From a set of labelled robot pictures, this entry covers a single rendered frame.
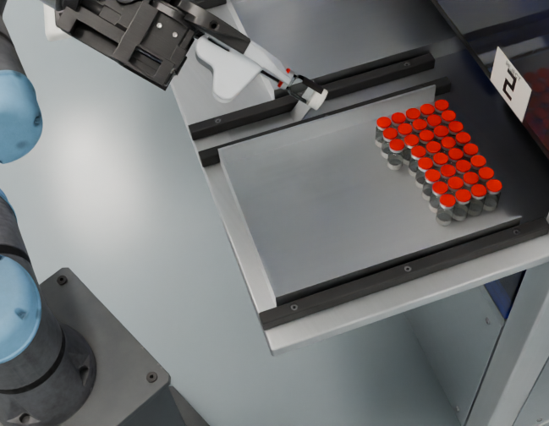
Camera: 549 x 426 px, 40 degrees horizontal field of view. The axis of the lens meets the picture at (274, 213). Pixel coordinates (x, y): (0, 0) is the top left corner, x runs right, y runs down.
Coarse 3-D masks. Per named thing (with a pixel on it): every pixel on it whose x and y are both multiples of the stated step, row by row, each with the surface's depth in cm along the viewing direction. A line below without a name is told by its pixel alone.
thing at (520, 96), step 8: (496, 56) 100; (504, 56) 98; (496, 64) 101; (504, 64) 98; (512, 64) 97; (496, 72) 101; (504, 72) 99; (512, 72) 97; (496, 80) 102; (504, 80) 100; (512, 80) 98; (520, 80) 96; (520, 88) 96; (528, 88) 94; (504, 96) 101; (512, 96) 99; (520, 96) 97; (528, 96) 95; (512, 104) 100; (520, 104) 98; (520, 112) 98; (520, 120) 99
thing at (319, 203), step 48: (432, 96) 116; (240, 144) 110; (288, 144) 113; (336, 144) 113; (240, 192) 109; (288, 192) 108; (336, 192) 108; (384, 192) 107; (288, 240) 104; (336, 240) 103; (384, 240) 103; (432, 240) 102; (288, 288) 99
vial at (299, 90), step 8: (296, 80) 73; (288, 88) 73; (296, 88) 73; (304, 88) 73; (296, 96) 73; (304, 96) 73; (312, 96) 73; (320, 96) 73; (312, 104) 73; (320, 104) 73
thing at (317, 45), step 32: (256, 0) 133; (288, 0) 133; (320, 0) 132; (352, 0) 131; (384, 0) 131; (416, 0) 130; (256, 32) 128; (288, 32) 128; (320, 32) 127; (352, 32) 127; (384, 32) 126; (416, 32) 126; (448, 32) 125; (288, 64) 123; (320, 64) 123; (352, 64) 122; (384, 64) 119
